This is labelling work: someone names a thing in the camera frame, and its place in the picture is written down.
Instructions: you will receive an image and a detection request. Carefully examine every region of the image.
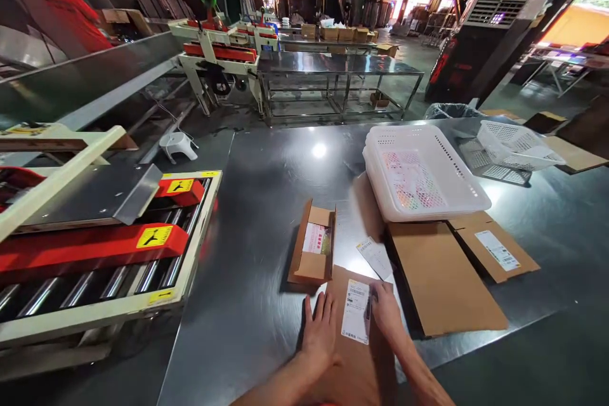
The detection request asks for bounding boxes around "person's left hand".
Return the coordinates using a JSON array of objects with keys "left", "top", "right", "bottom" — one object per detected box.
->
[{"left": 300, "top": 291, "right": 340, "bottom": 372}]

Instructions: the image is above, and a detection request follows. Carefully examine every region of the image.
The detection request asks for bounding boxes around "person's right hand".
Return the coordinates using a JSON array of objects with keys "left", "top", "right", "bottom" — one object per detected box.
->
[{"left": 365, "top": 280, "right": 408, "bottom": 338}]

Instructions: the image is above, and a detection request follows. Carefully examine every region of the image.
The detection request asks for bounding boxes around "white shipping label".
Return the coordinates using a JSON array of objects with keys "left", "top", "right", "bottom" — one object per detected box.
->
[{"left": 339, "top": 278, "right": 372, "bottom": 346}]

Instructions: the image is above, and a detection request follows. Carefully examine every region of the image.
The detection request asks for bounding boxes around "brown cardboard mailer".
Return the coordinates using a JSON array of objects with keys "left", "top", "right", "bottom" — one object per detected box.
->
[{"left": 298, "top": 265, "right": 398, "bottom": 406}]

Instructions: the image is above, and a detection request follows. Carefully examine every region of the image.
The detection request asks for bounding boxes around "white paper slip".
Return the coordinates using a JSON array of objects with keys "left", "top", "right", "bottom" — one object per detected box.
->
[{"left": 355, "top": 236, "right": 395, "bottom": 281}]

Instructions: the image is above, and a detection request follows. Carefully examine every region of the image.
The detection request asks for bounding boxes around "stack of flat cardboard sheets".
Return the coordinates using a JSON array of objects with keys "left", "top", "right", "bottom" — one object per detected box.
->
[{"left": 384, "top": 219, "right": 509, "bottom": 339}]

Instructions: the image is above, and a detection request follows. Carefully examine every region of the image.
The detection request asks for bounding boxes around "open narrow cardboard box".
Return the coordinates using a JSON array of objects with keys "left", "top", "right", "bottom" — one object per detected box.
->
[{"left": 287, "top": 198, "right": 337, "bottom": 287}]

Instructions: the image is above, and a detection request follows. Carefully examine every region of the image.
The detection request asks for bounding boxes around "pink printed packet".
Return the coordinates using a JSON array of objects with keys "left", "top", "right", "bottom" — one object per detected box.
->
[{"left": 302, "top": 222, "right": 332, "bottom": 255}]

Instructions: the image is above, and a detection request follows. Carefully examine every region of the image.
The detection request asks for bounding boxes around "brown cardboard sheet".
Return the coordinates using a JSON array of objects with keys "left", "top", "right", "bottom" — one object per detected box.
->
[{"left": 351, "top": 173, "right": 387, "bottom": 244}]

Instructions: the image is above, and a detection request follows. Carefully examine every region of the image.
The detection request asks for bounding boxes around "stack of white plastic baskets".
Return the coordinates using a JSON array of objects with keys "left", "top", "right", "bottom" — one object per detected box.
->
[{"left": 362, "top": 124, "right": 493, "bottom": 224}]

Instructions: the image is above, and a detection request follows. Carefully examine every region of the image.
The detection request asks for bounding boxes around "flat cardboard with label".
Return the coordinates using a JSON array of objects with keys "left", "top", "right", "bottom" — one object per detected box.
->
[{"left": 447, "top": 210, "right": 541, "bottom": 284}]

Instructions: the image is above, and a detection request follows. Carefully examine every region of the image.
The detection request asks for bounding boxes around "bin with plastic bag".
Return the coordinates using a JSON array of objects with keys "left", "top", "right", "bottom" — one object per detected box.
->
[{"left": 424, "top": 101, "right": 482, "bottom": 121}]

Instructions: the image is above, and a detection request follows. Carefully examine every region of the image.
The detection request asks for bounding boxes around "white perforated plastic basket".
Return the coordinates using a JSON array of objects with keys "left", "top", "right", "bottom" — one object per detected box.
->
[{"left": 476, "top": 119, "right": 568, "bottom": 173}]

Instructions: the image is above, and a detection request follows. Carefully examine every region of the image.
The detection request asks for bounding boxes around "large flat cardboard piece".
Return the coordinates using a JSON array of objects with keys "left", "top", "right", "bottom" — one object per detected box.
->
[{"left": 542, "top": 133, "right": 609, "bottom": 174}]

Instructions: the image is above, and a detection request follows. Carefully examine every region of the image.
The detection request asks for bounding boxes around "white plastic stool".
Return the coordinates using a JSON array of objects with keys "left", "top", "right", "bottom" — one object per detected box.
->
[{"left": 159, "top": 131, "right": 200, "bottom": 162}]

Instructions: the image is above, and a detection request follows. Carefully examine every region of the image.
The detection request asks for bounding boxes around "row of cardboard boxes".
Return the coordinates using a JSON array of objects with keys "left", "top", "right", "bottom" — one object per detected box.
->
[{"left": 299, "top": 20, "right": 381, "bottom": 44}]

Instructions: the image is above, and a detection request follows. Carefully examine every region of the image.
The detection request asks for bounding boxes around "black air cooler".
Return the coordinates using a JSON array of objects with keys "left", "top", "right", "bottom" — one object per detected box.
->
[{"left": 424, "top": 0, "right": 544, "bottom": 103}]

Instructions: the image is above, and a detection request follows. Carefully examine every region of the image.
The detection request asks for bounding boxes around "carton sealing machine with rollers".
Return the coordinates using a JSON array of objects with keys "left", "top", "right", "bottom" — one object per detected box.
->
[{"left": 0, "top": 122, "right": 223, "bottom": 362}]

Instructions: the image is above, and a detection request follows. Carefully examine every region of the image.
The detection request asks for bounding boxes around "carton sealing machine with green reel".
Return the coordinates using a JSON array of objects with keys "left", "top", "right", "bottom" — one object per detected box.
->
[{"left": 167, "top": 0, "right": 280, "bottom": 117}]

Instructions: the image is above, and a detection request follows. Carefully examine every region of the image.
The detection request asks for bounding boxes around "side table with goods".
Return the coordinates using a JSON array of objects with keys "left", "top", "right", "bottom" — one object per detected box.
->
[{"left": 513, "top": 42, "right": 609, "bottom": 98}]

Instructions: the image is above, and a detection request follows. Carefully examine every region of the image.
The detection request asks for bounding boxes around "conveyor belt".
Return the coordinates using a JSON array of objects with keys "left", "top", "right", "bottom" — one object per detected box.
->
[{"left": 0, "top": 30, "right": 192, "bottom": 129}]

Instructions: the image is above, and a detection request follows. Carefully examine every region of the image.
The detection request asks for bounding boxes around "stainless steel frame table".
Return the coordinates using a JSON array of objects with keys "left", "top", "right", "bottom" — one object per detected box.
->
[{"left": 256, "top": 49, "right": 425, "bottom": 127}]

